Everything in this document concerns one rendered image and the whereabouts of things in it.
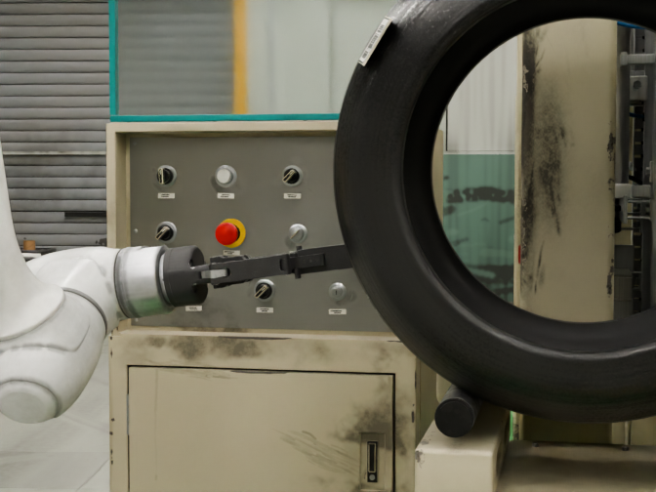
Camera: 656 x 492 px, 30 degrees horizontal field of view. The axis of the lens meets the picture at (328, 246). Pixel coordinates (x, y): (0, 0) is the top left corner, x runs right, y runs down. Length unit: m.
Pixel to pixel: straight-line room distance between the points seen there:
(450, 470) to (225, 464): 0.82
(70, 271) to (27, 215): 9.45
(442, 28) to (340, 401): 0.90
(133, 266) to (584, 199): 0.63
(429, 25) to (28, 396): 0.60
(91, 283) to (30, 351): 0.16
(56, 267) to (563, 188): 0.70
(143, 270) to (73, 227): 9.36
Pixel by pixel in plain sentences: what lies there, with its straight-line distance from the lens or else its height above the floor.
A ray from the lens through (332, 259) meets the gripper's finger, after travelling 1.49.
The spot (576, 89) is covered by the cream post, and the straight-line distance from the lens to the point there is 1.74.
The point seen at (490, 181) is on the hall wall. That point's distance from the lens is 10.48.
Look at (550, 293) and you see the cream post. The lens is 1.74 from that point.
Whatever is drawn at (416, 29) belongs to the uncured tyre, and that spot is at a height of 1.33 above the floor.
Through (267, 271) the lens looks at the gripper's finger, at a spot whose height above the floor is 1.06.
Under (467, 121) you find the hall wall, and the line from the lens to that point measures 10.55.
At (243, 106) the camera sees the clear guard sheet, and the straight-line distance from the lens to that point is 2.13.
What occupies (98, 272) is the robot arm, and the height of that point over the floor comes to 1.05.
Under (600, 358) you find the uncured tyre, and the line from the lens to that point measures 1.36.
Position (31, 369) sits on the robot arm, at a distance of 1.40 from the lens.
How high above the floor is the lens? 1.17
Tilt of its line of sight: 3 degrees down
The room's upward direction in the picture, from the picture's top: straight up
